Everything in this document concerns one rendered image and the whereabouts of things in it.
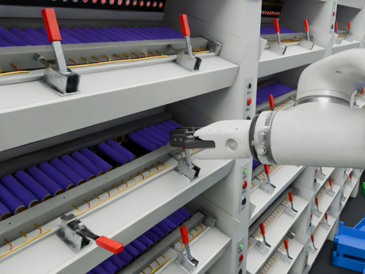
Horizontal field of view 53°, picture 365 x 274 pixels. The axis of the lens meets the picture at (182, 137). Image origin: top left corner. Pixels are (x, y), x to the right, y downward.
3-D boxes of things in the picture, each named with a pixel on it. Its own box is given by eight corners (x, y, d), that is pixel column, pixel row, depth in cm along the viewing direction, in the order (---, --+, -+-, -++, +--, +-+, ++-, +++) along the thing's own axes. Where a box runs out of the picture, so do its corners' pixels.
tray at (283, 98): (314, 114, 139) (331, 81, 133) (246, 161, 91) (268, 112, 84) (267, 91, 147) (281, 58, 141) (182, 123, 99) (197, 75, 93)
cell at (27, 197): (11, 182, 54) (39, 207, 51) (-1, 187, 52) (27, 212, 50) (12, 172, 53) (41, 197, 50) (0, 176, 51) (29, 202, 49)
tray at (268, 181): (309, 164, 145) (325, 134, 138) (242, 233, 96) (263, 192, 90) (264, 139, 153) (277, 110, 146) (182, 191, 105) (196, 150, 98)
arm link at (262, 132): (271, 173, 55) (252, 171, 56) (290, 155, 62) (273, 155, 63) (265, 117, 53) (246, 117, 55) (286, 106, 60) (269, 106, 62)
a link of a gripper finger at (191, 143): (189, 153, 58) (182, 145, 64) (236, 144, 60) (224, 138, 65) (188, 145, 58) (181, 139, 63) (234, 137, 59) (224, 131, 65)
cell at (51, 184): (36, 173, 57) (63, 196, 54) (25, 177, 56) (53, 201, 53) (37, 163, 56) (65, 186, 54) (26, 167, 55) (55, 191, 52)
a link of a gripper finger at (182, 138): (193, 151, 63) (162, 150, 66) (203, 146, 65) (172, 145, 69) (191, 133, 62) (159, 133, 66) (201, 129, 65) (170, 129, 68)
